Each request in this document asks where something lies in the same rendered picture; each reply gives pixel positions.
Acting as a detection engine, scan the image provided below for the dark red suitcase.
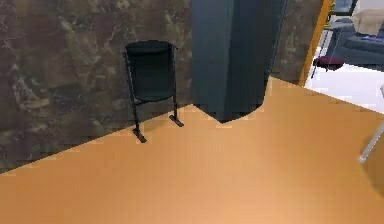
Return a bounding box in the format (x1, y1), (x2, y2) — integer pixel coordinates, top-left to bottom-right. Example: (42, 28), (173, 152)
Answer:
(313, 55), (346, 72)

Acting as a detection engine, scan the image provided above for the grey table leg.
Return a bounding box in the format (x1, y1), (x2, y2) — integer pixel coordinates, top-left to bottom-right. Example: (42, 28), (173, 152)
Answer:
(358, 121), (384, 164)

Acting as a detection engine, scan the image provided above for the dark grey sofa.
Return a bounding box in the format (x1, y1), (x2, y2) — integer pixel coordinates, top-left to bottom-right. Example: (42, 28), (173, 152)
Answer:
(325, 20), (384, 66)

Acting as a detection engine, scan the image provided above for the beige cushion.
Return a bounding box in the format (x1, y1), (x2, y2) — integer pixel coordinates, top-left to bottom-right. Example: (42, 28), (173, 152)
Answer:
(352, 8), (384, 36)

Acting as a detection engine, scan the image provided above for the black bin on stand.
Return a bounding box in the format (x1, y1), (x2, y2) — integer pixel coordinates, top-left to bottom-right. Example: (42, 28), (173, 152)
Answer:
(123, 39), (185, 144)

